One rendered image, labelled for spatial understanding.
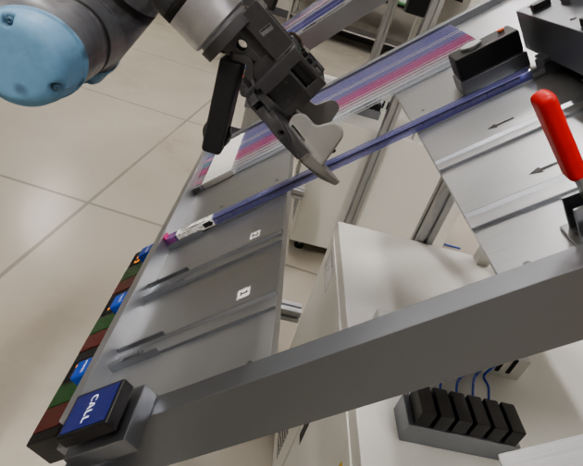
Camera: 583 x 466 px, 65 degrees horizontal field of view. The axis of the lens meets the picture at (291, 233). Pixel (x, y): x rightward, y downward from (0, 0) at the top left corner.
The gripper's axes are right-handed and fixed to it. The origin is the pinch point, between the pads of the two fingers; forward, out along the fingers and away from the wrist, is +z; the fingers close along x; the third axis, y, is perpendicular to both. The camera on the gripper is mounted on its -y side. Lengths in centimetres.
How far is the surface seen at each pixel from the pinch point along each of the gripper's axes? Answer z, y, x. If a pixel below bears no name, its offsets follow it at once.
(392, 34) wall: 171, 29, 783
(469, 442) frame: 36.5, -7.4, -17.2
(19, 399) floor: 3, -104, 19
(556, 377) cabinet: 58, 3, 2
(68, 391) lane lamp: -6.7, -32.4, -22.4
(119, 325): -7.3, -24.3, -18.2
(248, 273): -1.8, -10.2, -15.7
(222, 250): -3.0, -14.8, -8.1
